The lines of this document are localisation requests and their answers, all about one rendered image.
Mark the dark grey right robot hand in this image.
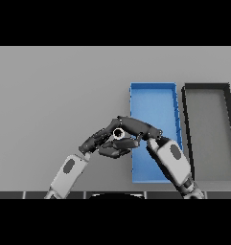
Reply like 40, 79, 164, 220
98, 115, 164, 158

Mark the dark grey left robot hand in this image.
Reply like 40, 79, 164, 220
78, 127, 114, 156

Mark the blue bin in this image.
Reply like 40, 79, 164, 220
129, 82, 184, 184

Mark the dark grey bin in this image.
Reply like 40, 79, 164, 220
181, 82, 231, 182

